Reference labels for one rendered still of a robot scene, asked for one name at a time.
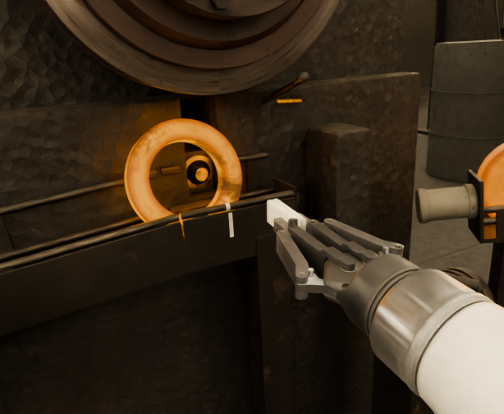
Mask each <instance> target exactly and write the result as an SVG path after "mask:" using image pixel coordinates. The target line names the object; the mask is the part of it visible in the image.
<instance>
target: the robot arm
mask: <svg viewBox="0 0 504 414"><path fill-rule="evenodd" d="M267 222H268V223H270V224H271V225H272V226H273V230H274V232H275V233H276V234H277V254H278V256H279V257H280V259H281V261H282V263H283V264H284V266H285V268H286V271H287V272H288V274H289V275H290V277H291V279H292V281H293V283H294V284H295V298H296V299H298V300H304V299H306V298H307V296H308V292H312V293H323V295H324V296H325V297H326V298H327V299H328V300H329V301H334V302H336V303H337V304H339V305H341V307H342V308H343V310H344V311H345V313H346V315H347V316H348V318H349V320H350V321H351V322H352V323H353V324H354V325H355V326H356V327H357V328H358V329H360V330H361V331H362V332H363V333H364V334H365V335H366V336H367V337H369V339H370V343H371V348H372V349H373V352H374V353H375V355H376V356H377V357H378V358H379V359H380V360H381V361H382V362H383V363H384V364H385V365H386V366H388V367H389V368H390V369H391V370H392V371H393V372H394V373H395V374H396V375H397V376H398V377H400V378H401V379H402V380H403V381H404V382H405V383H406V384H407V385H408V387H409V388H410V389H411V390H412V391H413V392H414V393H415V394H416V395H417V396H419V397H421V398H422V399H423V400H424V401H425V402H426V403H427V405H428V406H429V407H430V408H431V409H432V411H433V412H434V414H504V308H503V307H501V306H499V305H497V304H496V303H494V302H493V301H492V300H491V299H489V298H488V297H486V296H484V295H483V294H480V293H477V292H475V291H474V290H472V289H470V288H469V287H466V286H465V285H464V284H462V283H460V282H458V281H457V280H455V279H454V278H452V277H450V276H449V275H447V274H445V273H443V272H442V271H440V270H436V269H421V268H420V267H418V266H417V265H415V264H413V263H411V262H410V261H408V260H407V259H405V258H404V257H402V256H403V250H404V246H403V245H402V244H399V243H395V242H391V241H384V240H382V239H380V238H377V237H374V236H372V235H370V234H368V233H366V232H362V231H360V230H358V229H356V228H353V227H351V226H348V225H346V224H344V223H341V222H338V221H336V220H335V219H332V218H326V219H324V223H320V222H319V221H318V220H316V219H309V218H307V217H306V216H304V215H303V214H300V213H296V212H295V211H294V210H293V209H291V208H290V207H288V206H287V205H285V204H284V203H282V202H281V201H280V200H278V199H273V200H268V201H267ZM334 229H335V230H337V233H335V232H334ZM309 265H311V266H312V267H313V268H314V269H316V270H317V271H318V272H319V275H320V278H318V277H317V275H316V274H314V269H313V268H309Z"/></svg>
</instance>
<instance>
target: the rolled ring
mask: <svg viewBox="0 0 504 414"><path fill-rule="evenodd" d="M176 142H186V143H191V144H193V145H197V146H199V147H200V148H201V149H202V150H204V151H205V152H206V153H207V154H208V155H209V156H210V158H211V159H212V160H213V162H214V164H215V166H216V169H217V172H218V188H217V191H216V194H215V196H214V198H213V200H212V201H211V202H210V204H209V205H208V206H207V207H209V206H214V205H220V204H224V203H229V202H233V201H238V200H239V198H240V195H241V188H242V171H241V164H240V161H239V159H238V156H237V154H236V152H235V150H234V148H233V147H232V145H231V143H230V142H229V141H228V139H227V138H226V137H225V136H224V135H223V134H222V133H221V132H219V131H218V130H216V129H215V128H213V127H212V126H210V125H208V124H206V123H204V122H200V121H197V120H193V119H186V118H179V119H172V120H169V121H165V122H162V123H159V124H158V125H156V126H154V127H152V128H151V129H150V130H148V131H147V132H146V133H144V134H143V135H142V136H141V137H140V138H139V139H138V140H137V142H136V143H135V145H134V146H133V148H132V149H131V151H130V153H129V156H128V158H127V161H126V167H125V174H124V181H125V188H126V194H127V197H128V200H129V201H130V203H131V206H132V208H133V209H134V211H135V212H136V213H137V214H138V216H139V217H140V218H141V219H142V220H143V221H144V222H148V221H151V220H155V219H160V218H162V217H166V216H168V215H172V214H174V213H172V212H170V211H168V210H167V209H165V208H164V207H162V206H161V205H160V204H159V203H158V201H157V200H156V198H155V197H154V195H153V192H152V190H151V187H150V183H149V170H150V166H151V163H152V162H153V159H154V157H155V155H156V154H157V153H158V151H159V150H160V149H161V148H163V147H164V146H165V145H169V144H171V143H176Z"/></svg>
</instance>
